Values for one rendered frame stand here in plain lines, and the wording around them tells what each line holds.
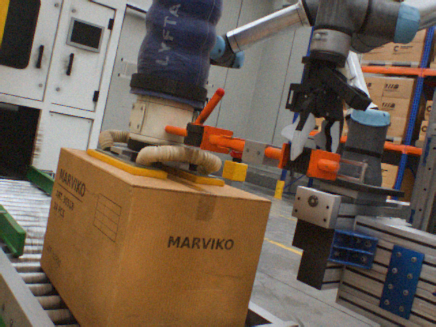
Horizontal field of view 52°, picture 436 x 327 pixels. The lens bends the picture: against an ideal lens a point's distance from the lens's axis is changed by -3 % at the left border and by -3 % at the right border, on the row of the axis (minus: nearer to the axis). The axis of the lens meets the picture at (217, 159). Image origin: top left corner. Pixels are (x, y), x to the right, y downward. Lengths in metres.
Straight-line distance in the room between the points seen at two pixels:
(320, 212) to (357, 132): 0.28
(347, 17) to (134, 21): 10.22
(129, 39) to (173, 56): 9.68
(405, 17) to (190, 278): 0.74
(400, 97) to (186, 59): 7.87
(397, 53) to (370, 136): 7.88
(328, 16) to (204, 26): 0.49
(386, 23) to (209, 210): 0.57
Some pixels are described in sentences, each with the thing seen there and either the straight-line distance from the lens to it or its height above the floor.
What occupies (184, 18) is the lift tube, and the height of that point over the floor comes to 1.38.
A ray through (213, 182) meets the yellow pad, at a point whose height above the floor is 0.96.
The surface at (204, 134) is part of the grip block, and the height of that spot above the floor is 1.08.
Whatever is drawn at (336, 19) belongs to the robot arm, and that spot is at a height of 1.35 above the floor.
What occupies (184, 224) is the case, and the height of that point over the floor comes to 0.87.
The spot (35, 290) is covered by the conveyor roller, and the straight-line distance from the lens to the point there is 1.47.
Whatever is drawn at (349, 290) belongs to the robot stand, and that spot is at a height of 0.73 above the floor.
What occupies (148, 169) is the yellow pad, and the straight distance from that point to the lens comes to 1.19.
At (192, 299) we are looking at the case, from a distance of 1.18.
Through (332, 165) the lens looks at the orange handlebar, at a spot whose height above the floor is 1.08.
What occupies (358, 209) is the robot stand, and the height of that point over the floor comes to 0.96.
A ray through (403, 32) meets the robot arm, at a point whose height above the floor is 1.35.
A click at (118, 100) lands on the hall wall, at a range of 10.85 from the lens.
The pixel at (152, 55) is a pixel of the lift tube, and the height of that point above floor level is 1.27.
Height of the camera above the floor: 1.09
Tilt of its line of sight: 3 degrees down
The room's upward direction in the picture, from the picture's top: 12 degrees clockwise
